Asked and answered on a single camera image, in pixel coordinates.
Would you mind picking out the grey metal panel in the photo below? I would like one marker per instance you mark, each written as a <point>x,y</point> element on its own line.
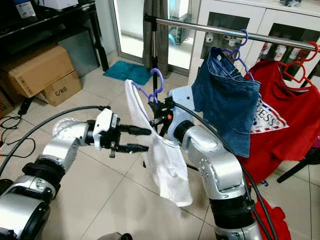
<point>80,50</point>

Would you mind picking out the red printed shirt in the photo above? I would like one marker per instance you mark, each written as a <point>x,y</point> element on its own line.
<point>285,145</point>

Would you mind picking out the cardboard box C/NO print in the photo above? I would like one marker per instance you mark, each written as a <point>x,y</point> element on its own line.
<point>62,91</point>

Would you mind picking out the purple plastic hanger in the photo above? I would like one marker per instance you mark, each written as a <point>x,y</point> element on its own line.
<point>161,80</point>
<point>246,37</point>

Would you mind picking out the chrome clothes rack rail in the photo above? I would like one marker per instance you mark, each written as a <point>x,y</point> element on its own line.
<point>210,30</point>

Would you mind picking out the large brown cardboard box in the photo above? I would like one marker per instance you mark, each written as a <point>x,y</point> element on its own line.
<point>37,70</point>

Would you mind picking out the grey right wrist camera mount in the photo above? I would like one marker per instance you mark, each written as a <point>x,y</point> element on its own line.
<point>182,100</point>

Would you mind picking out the black desk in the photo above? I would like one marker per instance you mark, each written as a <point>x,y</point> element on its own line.
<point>98,40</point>

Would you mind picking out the grey robot leg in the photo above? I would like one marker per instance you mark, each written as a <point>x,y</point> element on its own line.
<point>114,236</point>

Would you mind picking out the white glass-door cabinet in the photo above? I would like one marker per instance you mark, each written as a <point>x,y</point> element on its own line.
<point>255,15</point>

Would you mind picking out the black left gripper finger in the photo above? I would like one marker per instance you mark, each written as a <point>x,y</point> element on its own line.
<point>132,148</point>
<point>135,131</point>

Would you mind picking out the blue denim shorts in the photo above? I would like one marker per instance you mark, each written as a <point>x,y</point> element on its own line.
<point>225,105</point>

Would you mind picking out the black clothes rack frame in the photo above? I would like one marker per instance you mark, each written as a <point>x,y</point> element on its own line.
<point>150,50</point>

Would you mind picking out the black power adapter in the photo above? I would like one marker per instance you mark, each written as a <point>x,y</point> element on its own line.
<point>25,106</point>

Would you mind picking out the red plastic hanger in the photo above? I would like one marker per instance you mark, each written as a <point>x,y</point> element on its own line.
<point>316,50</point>

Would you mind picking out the blue labelled box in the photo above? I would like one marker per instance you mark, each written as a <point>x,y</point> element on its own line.
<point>25,10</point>

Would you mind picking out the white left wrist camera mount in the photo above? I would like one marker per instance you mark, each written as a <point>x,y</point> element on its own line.
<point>105,122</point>

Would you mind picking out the white box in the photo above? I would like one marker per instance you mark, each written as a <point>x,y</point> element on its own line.
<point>60,4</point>

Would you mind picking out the grey curtain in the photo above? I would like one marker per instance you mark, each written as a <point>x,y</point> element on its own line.
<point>162,45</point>

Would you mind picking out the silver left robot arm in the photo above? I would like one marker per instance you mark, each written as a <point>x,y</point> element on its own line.
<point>65,142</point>

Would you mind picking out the printed cardboard box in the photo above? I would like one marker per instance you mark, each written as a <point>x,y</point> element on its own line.
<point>5,105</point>

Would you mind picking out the teal floor mat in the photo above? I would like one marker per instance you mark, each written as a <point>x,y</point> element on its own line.
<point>125,71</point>

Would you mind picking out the small white garment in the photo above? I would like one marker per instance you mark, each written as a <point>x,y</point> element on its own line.
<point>167,170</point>

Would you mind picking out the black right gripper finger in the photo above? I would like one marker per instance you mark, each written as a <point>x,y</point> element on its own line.
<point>155,107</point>
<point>157,120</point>

